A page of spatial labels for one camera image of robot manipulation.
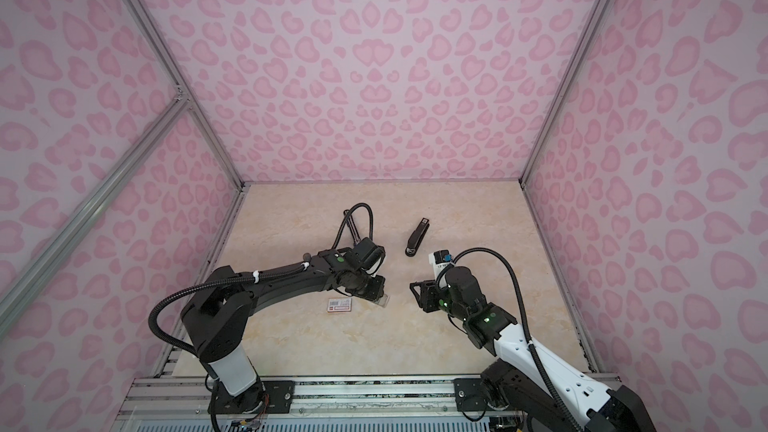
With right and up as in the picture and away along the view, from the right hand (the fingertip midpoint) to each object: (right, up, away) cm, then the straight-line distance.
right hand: (416, 285), depth 79 cm
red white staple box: (-22, -8, +9) cm, 25 cm away
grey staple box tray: (-9, -7, +9) cm, 14 cm away
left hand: (-9, -3, +6) cm, 11 cm away
